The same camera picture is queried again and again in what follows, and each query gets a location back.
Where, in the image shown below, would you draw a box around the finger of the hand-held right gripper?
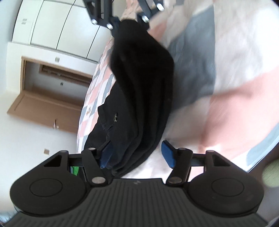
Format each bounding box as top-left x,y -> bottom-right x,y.
136,0 -> 165,29
83,0 -> 121,37

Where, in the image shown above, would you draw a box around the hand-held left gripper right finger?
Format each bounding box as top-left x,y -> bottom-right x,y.
161,140 -> 233,186

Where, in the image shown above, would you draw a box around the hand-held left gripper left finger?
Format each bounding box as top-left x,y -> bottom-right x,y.
44,141 -> 112,187

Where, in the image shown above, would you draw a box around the black jeans pants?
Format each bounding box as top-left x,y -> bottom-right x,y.
84,19 -> 176,176

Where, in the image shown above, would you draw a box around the white wardrobe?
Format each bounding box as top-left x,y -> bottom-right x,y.
12,0 -> 115,64

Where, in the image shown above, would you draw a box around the wooden door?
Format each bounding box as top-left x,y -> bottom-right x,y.
6,56 -> 98,134

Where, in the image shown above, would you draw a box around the pink grey patterned bed blanket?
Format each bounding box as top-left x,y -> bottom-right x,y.
76,0 -> 279,180

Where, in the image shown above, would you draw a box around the yellow-green round object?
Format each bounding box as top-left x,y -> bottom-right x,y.
262,160 -> 279,188

